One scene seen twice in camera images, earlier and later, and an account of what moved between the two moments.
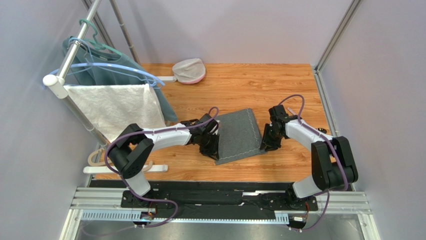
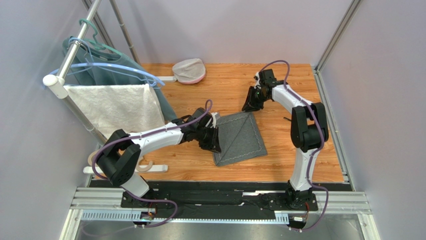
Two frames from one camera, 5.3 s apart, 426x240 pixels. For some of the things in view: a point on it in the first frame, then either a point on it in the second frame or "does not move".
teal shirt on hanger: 92,66 does not move
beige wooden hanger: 90,162 does not move
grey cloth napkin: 239,137 does not move
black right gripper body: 271,135 → 255,96
